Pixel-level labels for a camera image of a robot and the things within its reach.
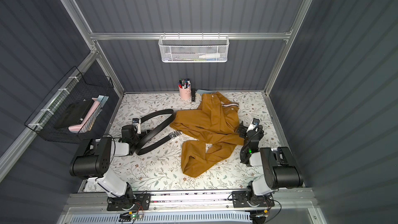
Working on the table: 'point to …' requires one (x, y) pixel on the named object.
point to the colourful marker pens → (184, 84)
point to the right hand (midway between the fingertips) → (251, 123)
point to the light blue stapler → (200, 92)
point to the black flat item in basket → (73, 113)
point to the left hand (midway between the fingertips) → (144, 130)
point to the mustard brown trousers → (216, 121)
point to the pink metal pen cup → (185, 93)
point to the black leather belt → (175, 135)
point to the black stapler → (193, 94)
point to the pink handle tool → (75, 128)
